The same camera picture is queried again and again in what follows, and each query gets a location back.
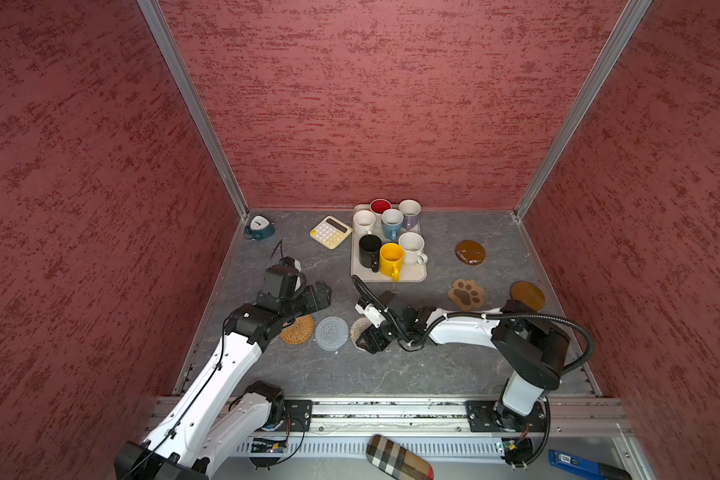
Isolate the brown round coaster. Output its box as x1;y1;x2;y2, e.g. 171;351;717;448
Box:
510;281;546;311

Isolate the red inside mug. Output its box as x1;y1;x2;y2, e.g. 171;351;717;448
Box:
370;199;392;215

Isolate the blue tool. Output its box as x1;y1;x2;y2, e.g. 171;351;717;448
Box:
549;450;632;480

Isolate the black corrugated cable hose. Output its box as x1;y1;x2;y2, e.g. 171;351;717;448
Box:
350;274;595;376

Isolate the yellow calculator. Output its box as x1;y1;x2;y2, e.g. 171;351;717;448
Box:
310;215;353;250

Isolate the black mug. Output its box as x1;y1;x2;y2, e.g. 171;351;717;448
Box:
358;234;383;273

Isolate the plaid glasses case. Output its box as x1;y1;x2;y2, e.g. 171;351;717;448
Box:
366;435;434;480

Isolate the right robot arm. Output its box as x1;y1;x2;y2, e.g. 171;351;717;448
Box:
355;291;570;431

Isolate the aluminium front rail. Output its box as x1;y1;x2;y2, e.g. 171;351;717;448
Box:
291;396;635;438

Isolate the lilac mug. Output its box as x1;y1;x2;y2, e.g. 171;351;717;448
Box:
398;199;422;230

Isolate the paw shaped cork coaster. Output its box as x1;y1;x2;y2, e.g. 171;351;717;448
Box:
448;279;485;311

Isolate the grey knitted coaster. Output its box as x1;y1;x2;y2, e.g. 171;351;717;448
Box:
314;316;349;351

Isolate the dark brown glossy coaster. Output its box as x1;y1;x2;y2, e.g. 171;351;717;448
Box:
455;240;487;266

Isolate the multicolour woven coaster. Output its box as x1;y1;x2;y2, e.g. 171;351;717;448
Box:
350;317;373;347

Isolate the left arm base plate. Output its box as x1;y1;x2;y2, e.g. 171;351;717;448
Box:
261;399;314;434

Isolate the beige serving tray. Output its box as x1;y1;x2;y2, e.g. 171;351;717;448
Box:
350;203;428;284

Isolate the blue mug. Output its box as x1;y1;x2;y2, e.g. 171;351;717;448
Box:
381;208;405;242

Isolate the yellow mug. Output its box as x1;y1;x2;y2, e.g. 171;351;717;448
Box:
379;242;404;282

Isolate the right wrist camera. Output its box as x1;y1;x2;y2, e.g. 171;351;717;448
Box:
355;299;387;328

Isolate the teal kitchen timer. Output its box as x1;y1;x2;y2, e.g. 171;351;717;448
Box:
244;215;275;241

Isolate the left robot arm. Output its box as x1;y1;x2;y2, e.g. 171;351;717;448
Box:
114;281;332;479

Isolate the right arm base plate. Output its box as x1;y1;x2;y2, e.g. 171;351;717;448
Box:
465;400;548;434

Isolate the woven rattan coaster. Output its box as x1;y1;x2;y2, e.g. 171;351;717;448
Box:
280;315;315;345

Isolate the white speckled mug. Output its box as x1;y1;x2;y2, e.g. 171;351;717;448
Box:
398;231;428;265

